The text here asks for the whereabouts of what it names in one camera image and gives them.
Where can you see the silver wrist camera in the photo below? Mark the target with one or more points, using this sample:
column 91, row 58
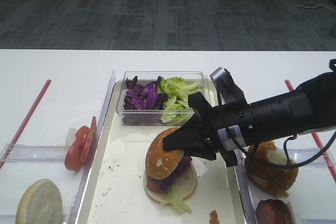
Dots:
column 227, row 90

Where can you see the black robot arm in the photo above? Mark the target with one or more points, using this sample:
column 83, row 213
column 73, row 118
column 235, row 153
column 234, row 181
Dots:
column 308, row 108

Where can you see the pale bottom bun upright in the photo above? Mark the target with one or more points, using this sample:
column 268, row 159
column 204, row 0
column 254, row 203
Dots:
column 40, row 203

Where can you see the green lettuce on burger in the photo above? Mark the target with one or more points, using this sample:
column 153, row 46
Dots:
column 171, row 197

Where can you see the cream rectangular serving tray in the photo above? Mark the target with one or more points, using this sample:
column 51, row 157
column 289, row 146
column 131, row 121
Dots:
column 114, row 191

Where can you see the left clear acrylic divider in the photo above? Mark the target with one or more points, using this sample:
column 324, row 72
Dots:
column 101, row 124

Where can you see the purple cabbage leaves in container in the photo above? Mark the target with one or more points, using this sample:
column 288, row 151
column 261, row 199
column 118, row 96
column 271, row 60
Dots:
column 143, row 97

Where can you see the clear plastic salad container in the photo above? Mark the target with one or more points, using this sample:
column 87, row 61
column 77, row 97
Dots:
column 207, row 89

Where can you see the red tape strip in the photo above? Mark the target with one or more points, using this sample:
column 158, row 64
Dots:
column 318, row 142
column 29, row 119

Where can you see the right red tape strip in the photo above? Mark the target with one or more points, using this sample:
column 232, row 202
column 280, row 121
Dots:
column 318, row 142

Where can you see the tomato slices stack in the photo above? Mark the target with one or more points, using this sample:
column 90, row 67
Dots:
column 78, row 152

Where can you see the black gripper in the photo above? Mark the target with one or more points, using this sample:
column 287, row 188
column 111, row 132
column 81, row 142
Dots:
column 199, row 136

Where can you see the purple cabbage on burger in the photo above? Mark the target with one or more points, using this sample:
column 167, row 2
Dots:
column 182, row 167

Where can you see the sesame bun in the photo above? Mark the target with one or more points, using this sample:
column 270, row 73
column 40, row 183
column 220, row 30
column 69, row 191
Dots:
column 274, row 181
column 159, row 164

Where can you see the orange food scrap on tray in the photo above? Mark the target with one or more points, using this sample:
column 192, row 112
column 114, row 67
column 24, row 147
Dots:
column 213, row 217

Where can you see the meat slice on burger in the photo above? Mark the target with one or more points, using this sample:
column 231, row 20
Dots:
column 153, row 184

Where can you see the left red tape strip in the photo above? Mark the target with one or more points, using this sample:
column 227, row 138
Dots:
column 29, row 119

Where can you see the bottom bun on tray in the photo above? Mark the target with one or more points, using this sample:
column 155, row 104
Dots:
column 183, row 187

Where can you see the green lettuce in container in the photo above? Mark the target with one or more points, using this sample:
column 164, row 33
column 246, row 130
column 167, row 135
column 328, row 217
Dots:
column 176, row 108

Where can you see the left upper clear cross bar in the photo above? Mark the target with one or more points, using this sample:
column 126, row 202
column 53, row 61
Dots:
column 33, row 153

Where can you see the dark red meat patties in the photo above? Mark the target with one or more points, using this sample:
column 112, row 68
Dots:
column 273, row 211

